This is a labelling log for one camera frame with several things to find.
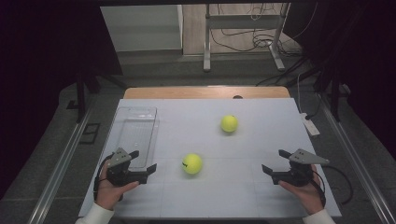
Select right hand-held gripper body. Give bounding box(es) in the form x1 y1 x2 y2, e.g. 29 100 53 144
271 148 331 188

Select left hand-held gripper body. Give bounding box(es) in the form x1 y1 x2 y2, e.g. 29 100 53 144
106 147 149 188

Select clear plastic container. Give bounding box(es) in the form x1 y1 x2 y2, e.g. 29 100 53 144
106 105 161 172

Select yellow tennis ball black mark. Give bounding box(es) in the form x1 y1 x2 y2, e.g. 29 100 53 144
181 153 204 175

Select plain yellow tennis ball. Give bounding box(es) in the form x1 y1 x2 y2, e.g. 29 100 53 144
220 114 239 133

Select person's right hand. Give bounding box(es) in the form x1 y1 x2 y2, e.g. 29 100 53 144
278 169 326 216

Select person's left hand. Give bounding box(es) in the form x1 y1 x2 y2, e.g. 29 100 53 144
95 161 140 211

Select white power strip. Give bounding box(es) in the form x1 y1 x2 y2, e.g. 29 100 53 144
299 112 321 137

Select white table board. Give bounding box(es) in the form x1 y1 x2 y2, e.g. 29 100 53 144
78 98 343 218

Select black metal stand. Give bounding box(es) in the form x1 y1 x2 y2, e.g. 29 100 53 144
65 69 129 124
312 66 353 122

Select wooden table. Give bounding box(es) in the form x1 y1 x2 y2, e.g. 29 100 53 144
123 86 291 100

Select dark curtain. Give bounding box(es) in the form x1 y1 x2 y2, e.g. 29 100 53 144
283 0 396 157

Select white cabinet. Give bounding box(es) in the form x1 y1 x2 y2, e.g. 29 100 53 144
100 4 184 52

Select left hand-held gripper black cable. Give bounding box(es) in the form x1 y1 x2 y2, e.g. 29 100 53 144
92 153 115 202

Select hand-held gripper black cable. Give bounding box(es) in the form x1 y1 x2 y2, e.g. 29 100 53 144
92 153 115 202
311 163 354 208

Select black rectangular floor frame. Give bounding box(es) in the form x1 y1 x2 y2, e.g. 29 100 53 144
78 122 101 145

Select right hand-held gripper black cable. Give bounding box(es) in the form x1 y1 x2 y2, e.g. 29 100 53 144
311 163 354 208

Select black plug cable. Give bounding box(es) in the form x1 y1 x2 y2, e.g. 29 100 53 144
305 92 324 121

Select aluminium floor rail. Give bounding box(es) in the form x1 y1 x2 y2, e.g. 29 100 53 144
318 92 396 224
27 105 94 224

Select white power strip cable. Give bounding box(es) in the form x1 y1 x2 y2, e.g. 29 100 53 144
296 73 305 115

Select tangle of black cables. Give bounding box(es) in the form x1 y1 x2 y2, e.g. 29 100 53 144
209 3 312 88

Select grey metal desk frame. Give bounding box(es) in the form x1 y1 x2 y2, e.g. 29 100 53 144
203 3 290 73

